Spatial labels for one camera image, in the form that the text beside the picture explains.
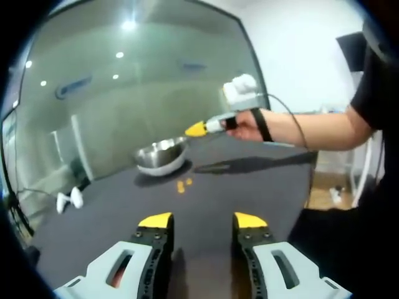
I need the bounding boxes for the stainless steel bowl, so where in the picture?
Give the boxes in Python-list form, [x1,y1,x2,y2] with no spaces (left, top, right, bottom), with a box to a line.
[134,136,190,176]

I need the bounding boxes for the group of orange QQ candies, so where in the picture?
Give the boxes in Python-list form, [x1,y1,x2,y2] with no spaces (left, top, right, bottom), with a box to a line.
[175,177,193,195]

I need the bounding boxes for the person's right hand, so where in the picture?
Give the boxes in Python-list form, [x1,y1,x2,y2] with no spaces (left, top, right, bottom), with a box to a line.
[225,110,266,143]

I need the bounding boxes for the dark grey table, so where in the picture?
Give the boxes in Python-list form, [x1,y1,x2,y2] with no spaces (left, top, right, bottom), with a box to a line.
[31,135,319,299]

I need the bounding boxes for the small white floor object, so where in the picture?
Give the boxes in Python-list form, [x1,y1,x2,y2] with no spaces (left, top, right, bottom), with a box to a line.
[330,186,344,204]

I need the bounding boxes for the white metal rack leg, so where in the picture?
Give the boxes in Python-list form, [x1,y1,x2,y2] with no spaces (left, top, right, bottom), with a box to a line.
[351,136,375,207]

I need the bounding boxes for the black wrist strap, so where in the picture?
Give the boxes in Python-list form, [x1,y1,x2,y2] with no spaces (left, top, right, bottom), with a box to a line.
[251,107,273,143]

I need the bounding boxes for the black hanging cables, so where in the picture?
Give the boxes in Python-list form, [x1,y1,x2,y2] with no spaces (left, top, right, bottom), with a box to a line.
[0,108,35,237]

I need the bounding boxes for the black wall monitor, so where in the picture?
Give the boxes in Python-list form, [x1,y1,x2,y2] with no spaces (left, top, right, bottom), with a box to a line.
[335,31,367,72]

